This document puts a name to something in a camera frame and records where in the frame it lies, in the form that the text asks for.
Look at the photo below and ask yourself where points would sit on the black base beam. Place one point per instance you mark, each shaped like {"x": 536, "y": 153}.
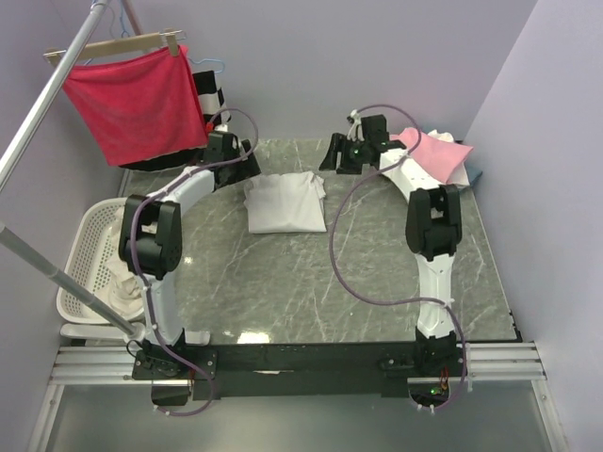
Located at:
{"x": 337, "y": 369}

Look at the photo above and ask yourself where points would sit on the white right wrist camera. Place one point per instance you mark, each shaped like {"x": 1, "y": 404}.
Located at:
{"x": 356, "y": 130}

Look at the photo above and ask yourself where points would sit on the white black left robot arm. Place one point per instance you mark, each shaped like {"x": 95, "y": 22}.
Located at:
{"x": 151, "y": 239}

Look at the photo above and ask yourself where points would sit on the red hanging towel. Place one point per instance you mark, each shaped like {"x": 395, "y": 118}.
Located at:
{"x": 140, "y": 108}

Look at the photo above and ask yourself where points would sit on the aluminium rail frame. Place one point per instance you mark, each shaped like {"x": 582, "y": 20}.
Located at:
{"x": 92, "y": 403}

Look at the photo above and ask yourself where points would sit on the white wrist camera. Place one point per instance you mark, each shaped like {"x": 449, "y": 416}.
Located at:
{"x": 211, "y": 127}
{"x": 356, "y": 130}

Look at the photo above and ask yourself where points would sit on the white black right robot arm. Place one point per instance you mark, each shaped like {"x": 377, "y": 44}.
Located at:
{"x": 433, "y": 228}

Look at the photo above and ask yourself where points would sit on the cream clothes in basket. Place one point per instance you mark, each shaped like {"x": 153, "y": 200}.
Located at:
{"x": 122, "y": 292}

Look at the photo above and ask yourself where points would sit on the black white checkered cloth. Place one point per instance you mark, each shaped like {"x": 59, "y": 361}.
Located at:
{"x": 211, "y": 99}

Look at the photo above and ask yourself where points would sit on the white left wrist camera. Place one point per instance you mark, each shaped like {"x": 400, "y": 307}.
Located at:
{"x": 211, "y": 127}

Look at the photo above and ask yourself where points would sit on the white plastic laundry basket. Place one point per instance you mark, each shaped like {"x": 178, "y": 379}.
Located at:
{"x": 86, "y": 265}

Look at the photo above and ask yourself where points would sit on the white t shirt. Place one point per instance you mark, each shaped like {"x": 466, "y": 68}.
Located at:
{"x": 285, "y": 203}
{"x": 450, "y": 159}

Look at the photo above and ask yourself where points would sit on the wooden clip hanger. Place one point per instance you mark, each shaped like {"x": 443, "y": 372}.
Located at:
{"x": 138, "y": 43}

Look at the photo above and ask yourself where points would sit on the blue wire hanger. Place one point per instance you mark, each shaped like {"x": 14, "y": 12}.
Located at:
{"x": 214, "y": 66}

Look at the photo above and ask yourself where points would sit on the folded pink t shirt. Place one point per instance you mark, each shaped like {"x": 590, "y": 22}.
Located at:
{"x": 423, "y": 154}

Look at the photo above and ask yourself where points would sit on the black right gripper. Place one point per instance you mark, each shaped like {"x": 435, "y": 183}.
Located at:
{"x": 339, "y": 144}

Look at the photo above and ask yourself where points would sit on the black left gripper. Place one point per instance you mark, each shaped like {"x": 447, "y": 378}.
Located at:
{"x": 248, "y": 169}

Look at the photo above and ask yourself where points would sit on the folded white t shirt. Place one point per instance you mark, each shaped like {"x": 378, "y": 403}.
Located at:
{"x": 450, "y": 159}

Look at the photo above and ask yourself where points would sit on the metal clothes rack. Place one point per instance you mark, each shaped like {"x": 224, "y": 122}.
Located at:
{"x": 60, "y": 174}

